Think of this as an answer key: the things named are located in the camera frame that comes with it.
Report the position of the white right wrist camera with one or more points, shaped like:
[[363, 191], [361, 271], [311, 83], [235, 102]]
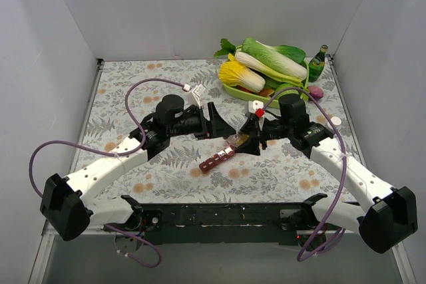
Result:
[[254, 110]]

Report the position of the green napa cabbage toy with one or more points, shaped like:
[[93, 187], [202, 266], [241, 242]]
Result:
[[273, 59]]

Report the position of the purple onion toy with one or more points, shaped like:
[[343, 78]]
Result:
[[316, 92]]

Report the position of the dark green leafy vegetable toy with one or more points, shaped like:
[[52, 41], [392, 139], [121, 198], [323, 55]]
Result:
[[294, 53]]

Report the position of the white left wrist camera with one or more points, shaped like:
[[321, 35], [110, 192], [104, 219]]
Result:
[[194, 93]]

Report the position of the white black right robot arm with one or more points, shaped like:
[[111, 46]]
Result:
[[383, 215]]

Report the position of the round green cabbage toy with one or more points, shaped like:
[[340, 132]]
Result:
[[286, 88]]

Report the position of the green glass bottle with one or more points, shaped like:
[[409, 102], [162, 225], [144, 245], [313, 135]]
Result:
[[317, 63]]

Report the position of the floral patterned table mat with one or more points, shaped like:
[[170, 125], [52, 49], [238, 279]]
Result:
[[130, 90]]

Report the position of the dark red weekly pill organizer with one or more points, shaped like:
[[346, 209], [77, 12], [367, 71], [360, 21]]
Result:
[[218, 158]]

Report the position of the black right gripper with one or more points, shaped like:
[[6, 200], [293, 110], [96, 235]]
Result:
[[261, 132]]

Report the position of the clear bottle of yellow pills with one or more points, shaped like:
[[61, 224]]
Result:
[[237, 140]]

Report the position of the yellow napa cabbage toy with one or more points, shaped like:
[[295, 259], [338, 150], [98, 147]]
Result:
[[233, 73]]

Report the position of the small white pill bottle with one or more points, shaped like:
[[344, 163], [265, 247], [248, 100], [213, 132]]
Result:
[[334, 122]]

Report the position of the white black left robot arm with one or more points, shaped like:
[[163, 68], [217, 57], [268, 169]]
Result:
[[69, 203]]

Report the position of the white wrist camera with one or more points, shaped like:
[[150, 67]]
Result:
[[194, 93], [254, 110]]

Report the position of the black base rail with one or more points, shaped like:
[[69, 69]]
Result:
[[220, 223]]

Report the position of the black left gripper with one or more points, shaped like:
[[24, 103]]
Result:
[[204, 122]]

